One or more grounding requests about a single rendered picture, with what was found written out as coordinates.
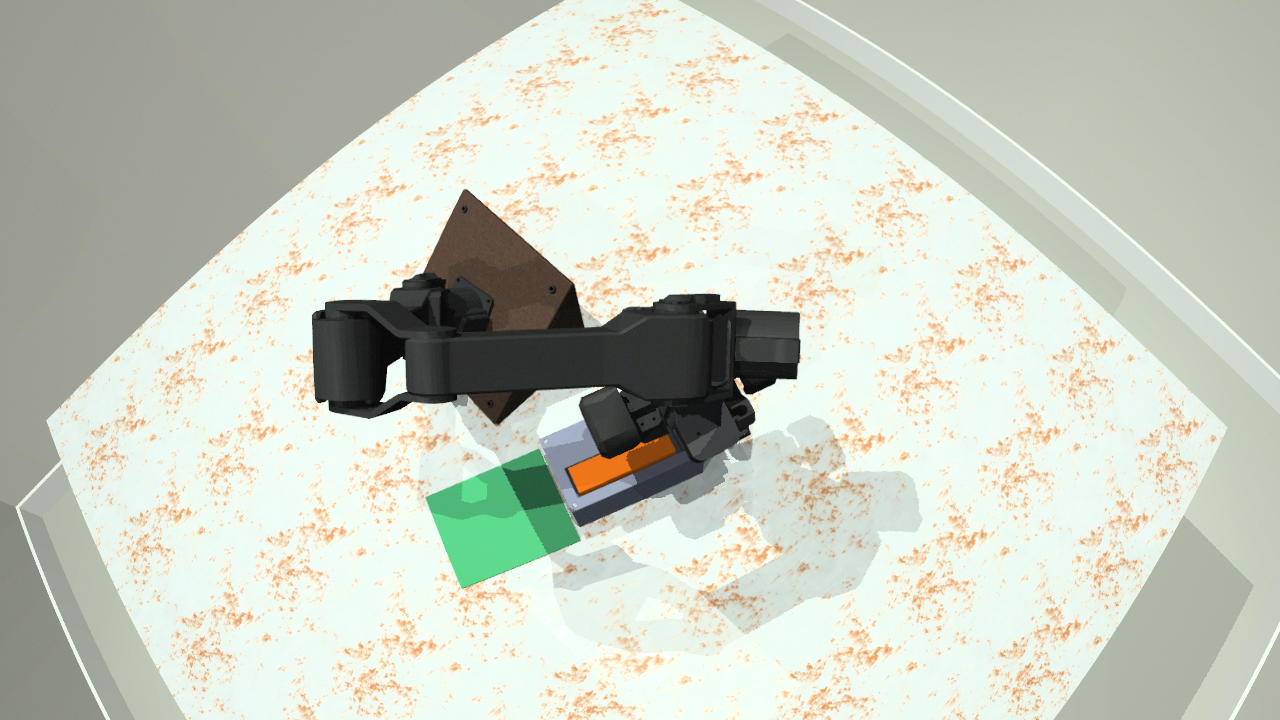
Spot orange l-shaped part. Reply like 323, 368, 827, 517
568, 434, 676, 497

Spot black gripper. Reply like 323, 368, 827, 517
579, 378, 776, 459

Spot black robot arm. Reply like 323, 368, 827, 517
312, 273, 801, 462

